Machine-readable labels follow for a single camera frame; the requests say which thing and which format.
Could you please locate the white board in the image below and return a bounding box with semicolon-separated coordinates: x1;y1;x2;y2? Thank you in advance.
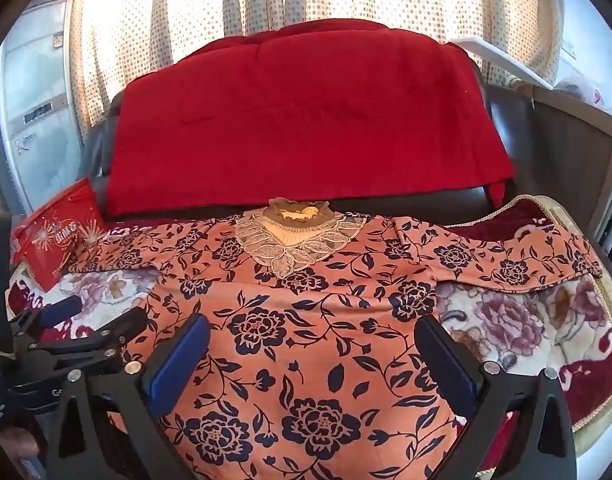
448;35;556;91

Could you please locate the white refrigerator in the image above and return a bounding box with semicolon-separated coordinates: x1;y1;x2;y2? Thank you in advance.
0;0;87;201

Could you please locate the wooden cabinet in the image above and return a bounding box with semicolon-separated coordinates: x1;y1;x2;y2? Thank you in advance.
530;82;612;261

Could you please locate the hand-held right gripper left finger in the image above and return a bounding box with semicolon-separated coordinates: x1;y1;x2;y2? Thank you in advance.
46;314;211;480

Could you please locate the orange floral blouse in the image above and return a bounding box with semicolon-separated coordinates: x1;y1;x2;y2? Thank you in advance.
68;197;604;480

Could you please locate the red cloth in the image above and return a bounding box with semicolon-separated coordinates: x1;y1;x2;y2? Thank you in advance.
106;27;516;218

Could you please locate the plastic bag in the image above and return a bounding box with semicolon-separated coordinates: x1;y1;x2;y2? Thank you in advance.
556;77;612;111

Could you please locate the floral plush blanket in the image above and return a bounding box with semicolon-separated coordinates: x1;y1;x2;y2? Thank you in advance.
6;195;612;480

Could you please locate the dark leather sofa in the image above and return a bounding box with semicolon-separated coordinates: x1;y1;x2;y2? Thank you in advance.
88;77;536;226

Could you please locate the dotted cream curtain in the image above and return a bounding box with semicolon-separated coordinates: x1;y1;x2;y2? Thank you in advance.
71;0;566;131

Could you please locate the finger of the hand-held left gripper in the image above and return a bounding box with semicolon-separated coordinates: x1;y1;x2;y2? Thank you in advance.
6;294;84;348
16;306;149;377

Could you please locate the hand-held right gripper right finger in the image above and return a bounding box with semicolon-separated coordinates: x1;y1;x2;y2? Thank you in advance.
415;316;579;480

